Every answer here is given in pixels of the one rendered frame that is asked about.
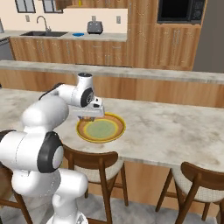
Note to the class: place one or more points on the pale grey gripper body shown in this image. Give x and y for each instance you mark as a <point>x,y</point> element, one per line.
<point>87,111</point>

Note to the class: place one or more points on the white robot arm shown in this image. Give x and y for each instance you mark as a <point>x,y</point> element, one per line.
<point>43,116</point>

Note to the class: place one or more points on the yellow brown green plate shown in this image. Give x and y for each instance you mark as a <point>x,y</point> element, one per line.
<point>102,129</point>

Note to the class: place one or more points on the wooden dining counter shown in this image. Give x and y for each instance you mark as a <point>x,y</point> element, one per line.
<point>175,93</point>

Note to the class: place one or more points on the brown wooden cushioned chair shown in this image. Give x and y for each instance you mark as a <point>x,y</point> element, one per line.
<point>198,180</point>
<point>17,204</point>
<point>99,166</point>

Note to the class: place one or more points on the wooden base cupboard run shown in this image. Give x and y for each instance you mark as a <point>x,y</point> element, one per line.
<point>73,51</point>

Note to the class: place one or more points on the blue bowl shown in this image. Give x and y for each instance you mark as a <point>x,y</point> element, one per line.
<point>78,34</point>

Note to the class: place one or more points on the silver toaster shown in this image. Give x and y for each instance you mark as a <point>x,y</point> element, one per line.
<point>94,27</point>

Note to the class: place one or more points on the dark sink basin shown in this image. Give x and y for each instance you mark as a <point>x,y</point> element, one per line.
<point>43,33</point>

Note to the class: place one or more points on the silver tap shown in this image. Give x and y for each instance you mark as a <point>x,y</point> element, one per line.
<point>43,22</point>

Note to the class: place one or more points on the grey dishwasher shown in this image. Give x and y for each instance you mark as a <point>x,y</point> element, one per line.
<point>5,49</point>

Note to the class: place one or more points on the tall wooden cupboard unit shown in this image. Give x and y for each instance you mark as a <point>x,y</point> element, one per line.
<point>172,46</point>

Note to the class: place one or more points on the dark framed window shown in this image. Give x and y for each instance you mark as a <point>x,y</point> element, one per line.
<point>52,5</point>
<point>25,5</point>

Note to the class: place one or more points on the black microwave oven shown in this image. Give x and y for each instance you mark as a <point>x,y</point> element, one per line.
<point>180,11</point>

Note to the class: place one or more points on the grey wall socket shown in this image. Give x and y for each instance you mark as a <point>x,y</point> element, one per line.
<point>93,18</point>
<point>27,18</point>
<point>118,19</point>

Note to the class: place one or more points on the wooden wall cupboard run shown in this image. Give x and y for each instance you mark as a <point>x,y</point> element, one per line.
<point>93,3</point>

